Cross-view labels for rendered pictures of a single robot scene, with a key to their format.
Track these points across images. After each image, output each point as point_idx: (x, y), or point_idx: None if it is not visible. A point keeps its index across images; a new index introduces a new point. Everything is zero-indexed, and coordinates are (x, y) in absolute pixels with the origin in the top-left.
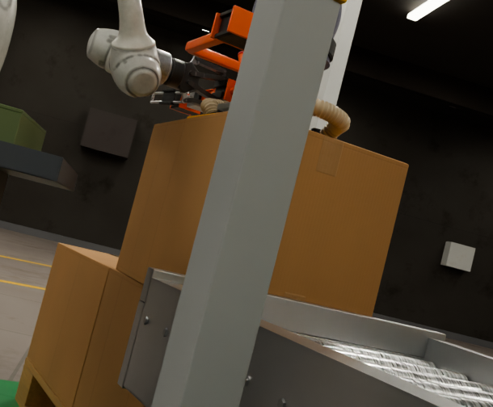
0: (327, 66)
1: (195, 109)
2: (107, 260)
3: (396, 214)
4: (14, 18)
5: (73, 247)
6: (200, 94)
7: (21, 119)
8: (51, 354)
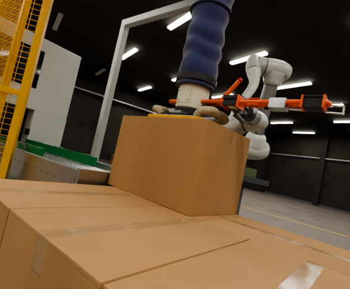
0: (178, 82)
1: (284, 110)
2: (288, 233)
3: (119, 134)
4: None
5: None
6: (242, 113)
7: None
8: None
